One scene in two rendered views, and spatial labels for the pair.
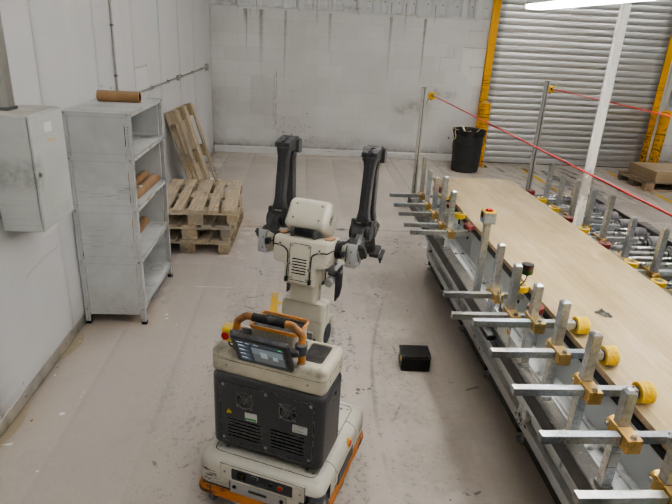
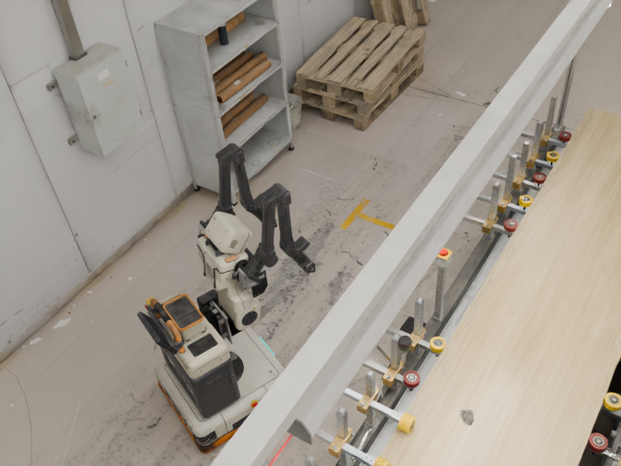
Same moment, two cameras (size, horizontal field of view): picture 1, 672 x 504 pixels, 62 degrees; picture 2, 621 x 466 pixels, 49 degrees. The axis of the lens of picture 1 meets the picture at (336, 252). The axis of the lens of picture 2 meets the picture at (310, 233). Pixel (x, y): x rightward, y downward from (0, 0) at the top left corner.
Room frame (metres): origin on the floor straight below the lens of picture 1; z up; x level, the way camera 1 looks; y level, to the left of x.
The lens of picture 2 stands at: (0.78, -1.92, 3.71)
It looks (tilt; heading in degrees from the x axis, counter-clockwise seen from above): 43 degrees down; 41
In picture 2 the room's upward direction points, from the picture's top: 6 degrees counter-clockwise
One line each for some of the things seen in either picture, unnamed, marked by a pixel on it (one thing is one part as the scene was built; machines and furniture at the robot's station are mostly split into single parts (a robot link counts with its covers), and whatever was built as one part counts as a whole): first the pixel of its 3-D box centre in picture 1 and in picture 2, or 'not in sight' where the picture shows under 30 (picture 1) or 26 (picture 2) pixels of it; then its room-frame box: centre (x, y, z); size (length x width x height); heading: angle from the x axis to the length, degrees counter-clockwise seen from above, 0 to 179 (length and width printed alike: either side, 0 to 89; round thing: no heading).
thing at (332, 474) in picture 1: (287, 446); (224, 381); (2.24, 0.19, 0.16); 0.67 x 0.64 x 0.25; 162
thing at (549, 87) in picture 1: (538, 143); not in sight; (5.14, -1.80, 1.25); 0.15 x 0.08 x 1.10; 4
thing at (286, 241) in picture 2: (371, 191); (285, 221); (2.61, -0.16, 1.40); 0.11 x 0.06 x 0.43; 72
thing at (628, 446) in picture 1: (622, 433); not in sight; (1.48, -0.96, 0.95); 0.14 x 0.06 x 0.05; 4
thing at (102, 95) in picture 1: (119, 96); not in sight; (4.18, 1.66, 1.59); 0.30 x 0.08 x 0.08; 94
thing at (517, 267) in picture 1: (510, 307); (395, 366); (2.50, -0.89, 0.87); 0.04 x 0.04 x 0.48; 4
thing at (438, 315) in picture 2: (481, 259); (440, 291); (3.01, -0.85, 0.93); 0.05 x 0.05 x 0.45; 4
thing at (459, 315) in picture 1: (494, 316); (376, 368); (2.45, -0.80, 0.84); 0.43 x 0.03 x 0.04; 94
